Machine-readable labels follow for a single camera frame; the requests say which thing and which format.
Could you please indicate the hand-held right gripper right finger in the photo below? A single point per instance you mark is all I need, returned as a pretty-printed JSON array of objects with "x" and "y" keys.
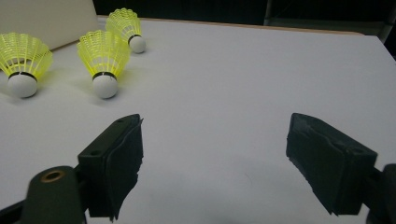
[{"x": 330, "y": 165}]

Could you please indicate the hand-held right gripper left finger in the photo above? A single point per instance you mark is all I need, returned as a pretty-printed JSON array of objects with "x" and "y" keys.
[{"x": 112, "y": 168}]

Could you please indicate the yellow plastic shuttlecock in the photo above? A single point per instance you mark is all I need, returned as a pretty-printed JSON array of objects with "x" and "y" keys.
[
  {"x": 105, "y": 87},
  {"x": 137, "y": 44},
  {"x": 21, "y": 85}
]

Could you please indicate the white plastic bin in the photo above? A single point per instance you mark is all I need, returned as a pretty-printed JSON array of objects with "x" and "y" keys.
[{"x": 46, "y": 21}]

